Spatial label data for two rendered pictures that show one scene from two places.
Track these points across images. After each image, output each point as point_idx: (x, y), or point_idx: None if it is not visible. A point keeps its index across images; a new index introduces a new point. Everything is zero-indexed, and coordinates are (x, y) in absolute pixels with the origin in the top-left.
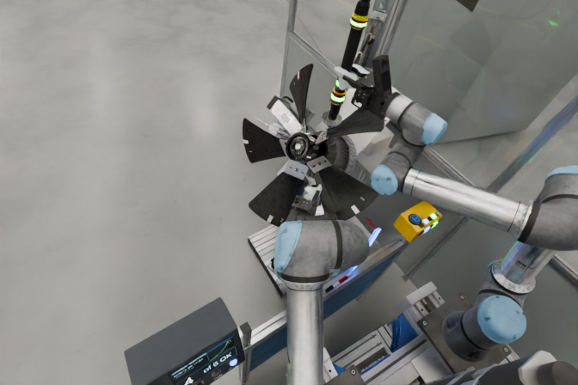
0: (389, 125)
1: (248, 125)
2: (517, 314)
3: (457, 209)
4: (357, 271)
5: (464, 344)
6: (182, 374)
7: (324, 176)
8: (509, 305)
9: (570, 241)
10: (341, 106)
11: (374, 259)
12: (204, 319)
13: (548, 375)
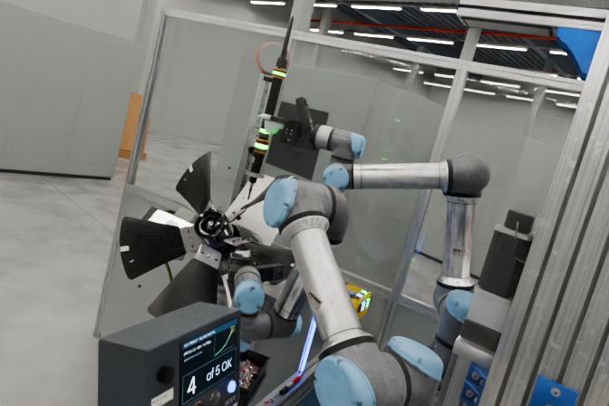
0: None
1: (130, 223)
2: None
3: (400, 178)
4: (306, 372)
5: (449, 358)
6: (191, 357)
7: (249, 246)
8: (466, 293)
9: (477, 172)
10: (235, 209)
11: (319, 362)
12: (193, 311)
13: (510, 215)
